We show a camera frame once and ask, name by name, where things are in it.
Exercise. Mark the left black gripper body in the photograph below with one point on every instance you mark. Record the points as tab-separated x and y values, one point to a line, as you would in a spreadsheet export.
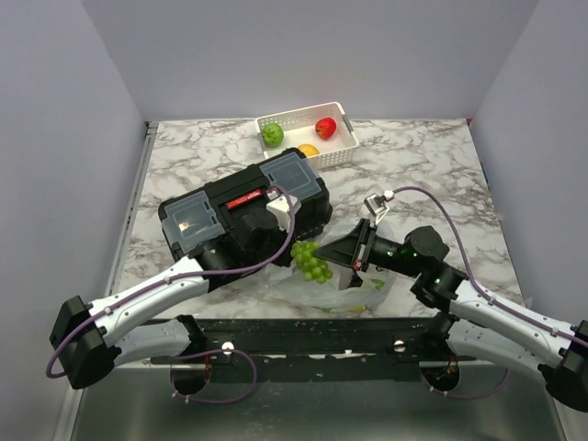
277	244

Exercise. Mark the white perforated plastic basket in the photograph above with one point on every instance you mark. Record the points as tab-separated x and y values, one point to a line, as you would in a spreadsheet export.
298	126

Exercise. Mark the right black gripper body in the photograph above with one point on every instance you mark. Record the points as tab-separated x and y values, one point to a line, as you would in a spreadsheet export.
387	254

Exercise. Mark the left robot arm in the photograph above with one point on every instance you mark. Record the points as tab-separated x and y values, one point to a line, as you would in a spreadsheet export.
90	339

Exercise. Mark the black plastic toolbox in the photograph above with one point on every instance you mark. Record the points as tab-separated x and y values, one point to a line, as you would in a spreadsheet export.
198	224

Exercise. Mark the green fake grape bunch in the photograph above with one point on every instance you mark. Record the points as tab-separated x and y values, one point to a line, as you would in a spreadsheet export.
311	267

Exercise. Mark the yellow fake lemon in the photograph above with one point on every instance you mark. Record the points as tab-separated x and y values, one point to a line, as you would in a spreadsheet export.
308	150

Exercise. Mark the red fake apple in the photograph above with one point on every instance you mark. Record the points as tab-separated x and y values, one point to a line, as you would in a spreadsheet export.
325	128

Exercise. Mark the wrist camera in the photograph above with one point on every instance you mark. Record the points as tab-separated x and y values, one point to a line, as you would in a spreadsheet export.
377	205
282	208

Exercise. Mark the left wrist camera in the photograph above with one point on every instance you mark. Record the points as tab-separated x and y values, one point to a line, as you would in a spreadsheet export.
282	208

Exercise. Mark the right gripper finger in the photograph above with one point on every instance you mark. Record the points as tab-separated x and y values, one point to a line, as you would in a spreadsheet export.
349	279
348	251

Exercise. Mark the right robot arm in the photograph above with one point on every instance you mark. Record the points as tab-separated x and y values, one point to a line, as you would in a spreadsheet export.
476	321

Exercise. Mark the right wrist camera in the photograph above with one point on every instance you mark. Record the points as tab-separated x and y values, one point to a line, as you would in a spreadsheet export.
377	205

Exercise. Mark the green fake guava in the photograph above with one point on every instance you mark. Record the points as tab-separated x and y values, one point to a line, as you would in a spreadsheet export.
272	135

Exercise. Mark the white lemon print plastic bag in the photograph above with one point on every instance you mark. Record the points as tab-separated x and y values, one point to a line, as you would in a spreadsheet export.
288	283

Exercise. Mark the black mounting rail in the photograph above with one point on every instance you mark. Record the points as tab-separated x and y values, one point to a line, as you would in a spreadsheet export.
313	350

